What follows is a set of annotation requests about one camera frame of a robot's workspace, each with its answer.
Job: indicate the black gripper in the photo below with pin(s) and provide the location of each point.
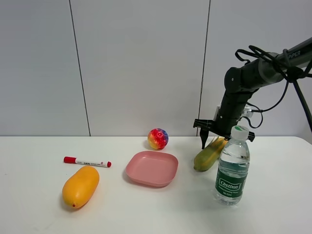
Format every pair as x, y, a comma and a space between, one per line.
221, 125

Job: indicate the green yellow toy corn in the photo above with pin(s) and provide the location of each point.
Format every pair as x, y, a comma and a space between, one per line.
205, 159

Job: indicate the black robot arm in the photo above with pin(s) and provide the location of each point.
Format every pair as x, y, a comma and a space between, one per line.
261, 69

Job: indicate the clear water bottle green label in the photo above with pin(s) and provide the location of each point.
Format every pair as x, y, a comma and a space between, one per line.
233, 167

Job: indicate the rainbow coloured ball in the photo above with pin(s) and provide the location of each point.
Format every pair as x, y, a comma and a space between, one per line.
158, 138

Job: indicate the pink square plate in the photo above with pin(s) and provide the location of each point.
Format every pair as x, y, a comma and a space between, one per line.
151, 168

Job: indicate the orange mango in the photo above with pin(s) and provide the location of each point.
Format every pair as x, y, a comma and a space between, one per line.
80, 187

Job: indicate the red white marker pen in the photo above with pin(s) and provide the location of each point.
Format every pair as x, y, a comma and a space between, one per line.
74, 160

